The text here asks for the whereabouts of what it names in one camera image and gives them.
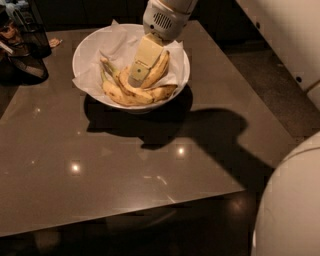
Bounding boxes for lower right yellow banana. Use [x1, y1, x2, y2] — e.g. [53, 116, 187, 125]
[147, 84, 177, 102]

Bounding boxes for curved yellow banana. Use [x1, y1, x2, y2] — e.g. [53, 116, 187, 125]
[119, 66, 153, 105]

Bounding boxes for upper right yellow banana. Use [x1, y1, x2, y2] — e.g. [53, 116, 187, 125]
[141, 50, 170, 89]

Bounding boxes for black mesh basket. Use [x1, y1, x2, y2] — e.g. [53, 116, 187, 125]
[8, 24, 51, 84]

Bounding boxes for small crumpled wrapper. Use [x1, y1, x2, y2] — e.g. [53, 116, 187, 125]
[49, 38, 62, 48]

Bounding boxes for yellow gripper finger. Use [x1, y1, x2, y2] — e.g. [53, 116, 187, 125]
[128, 33, 164, 88]

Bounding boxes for white ceramic bowl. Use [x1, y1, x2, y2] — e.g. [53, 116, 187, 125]
[72, 23, 191, 115]

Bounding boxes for dark items at left edge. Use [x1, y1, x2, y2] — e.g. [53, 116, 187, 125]
[0, 5, 30, 64]

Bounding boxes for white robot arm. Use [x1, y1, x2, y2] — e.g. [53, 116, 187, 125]
[185, 0, 320, 256]

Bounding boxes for white paper liner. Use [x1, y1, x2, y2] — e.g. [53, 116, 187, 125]
[72, 19, 185, 98]

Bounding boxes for bottom left yellow banana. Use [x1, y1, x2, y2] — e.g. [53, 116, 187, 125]
[100, 70, 137, 106]

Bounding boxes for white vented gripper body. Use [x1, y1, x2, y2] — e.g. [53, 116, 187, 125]
[143, 0, 192, 41]

